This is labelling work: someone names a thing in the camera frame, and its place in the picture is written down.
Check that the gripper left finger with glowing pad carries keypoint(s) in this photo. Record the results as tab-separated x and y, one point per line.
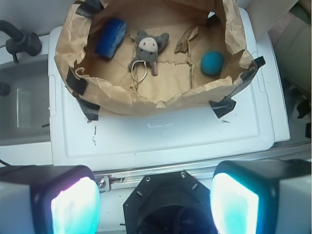
48	200

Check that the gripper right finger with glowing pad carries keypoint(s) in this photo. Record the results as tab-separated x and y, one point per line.
267	196

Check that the steel sink basin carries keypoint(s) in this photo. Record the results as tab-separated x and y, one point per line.
24	101

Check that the black tape front left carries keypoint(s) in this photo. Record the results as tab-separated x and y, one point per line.
89	109

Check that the black tape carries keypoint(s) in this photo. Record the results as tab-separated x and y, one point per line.
223	107
89	109
248	76
88	8
78	85

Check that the black tape front right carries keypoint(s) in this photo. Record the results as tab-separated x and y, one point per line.
223	107

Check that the black tape left side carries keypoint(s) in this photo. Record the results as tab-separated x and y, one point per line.
78	85

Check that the black tape right side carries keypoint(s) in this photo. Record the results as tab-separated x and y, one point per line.
248	76

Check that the teal felt ball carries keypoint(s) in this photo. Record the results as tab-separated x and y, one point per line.
212	63

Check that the brown paper bag tray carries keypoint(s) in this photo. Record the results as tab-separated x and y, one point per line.
195	27

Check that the beige cushion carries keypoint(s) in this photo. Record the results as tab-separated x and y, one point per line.
288	23

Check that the blue sponge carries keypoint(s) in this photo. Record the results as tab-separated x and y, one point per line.
112	35

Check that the black tape back left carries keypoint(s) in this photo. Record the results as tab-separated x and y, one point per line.
88	8

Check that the aluminium frame rail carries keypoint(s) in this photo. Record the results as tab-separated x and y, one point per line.
202	171

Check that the black octagonal mount plate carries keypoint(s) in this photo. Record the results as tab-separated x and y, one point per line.
179	207

